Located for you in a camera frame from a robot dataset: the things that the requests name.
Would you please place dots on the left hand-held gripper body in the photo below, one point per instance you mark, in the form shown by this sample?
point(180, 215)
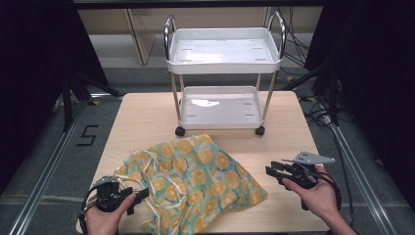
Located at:
point(107, 196)

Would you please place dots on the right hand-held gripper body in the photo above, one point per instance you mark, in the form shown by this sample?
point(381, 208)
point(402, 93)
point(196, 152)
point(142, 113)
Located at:
point(303, 173)

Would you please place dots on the lemon print fabric bag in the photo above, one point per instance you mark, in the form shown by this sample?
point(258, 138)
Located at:
point(202, 176)

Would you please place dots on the white two-tier trolley cart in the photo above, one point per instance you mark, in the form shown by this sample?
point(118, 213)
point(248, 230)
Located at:
point(221, 49)

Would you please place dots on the person's left hand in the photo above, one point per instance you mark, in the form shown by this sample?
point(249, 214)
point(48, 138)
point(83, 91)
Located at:
point(102, 223)

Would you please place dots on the person's right hand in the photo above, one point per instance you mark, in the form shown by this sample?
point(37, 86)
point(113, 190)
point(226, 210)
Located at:
point(321, 199)

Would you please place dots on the yellow floor tape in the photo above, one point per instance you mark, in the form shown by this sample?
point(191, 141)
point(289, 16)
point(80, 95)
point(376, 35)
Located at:
point(290, 78)
point(311, 99)
point(95, 103)

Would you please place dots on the black metal stand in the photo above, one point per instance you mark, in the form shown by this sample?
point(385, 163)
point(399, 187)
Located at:
point(68, 104)
point(332, 98)

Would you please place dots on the dark curtain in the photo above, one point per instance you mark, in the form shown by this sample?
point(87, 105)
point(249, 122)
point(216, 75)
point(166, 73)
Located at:
point(375, 65)
point(36, 65)

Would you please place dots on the beige wooden cabinet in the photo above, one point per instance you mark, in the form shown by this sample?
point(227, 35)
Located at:
point(107, 21)

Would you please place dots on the aluminium floor rail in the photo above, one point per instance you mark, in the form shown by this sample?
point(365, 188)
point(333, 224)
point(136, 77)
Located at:
point(355, 163)
point(49, 169)

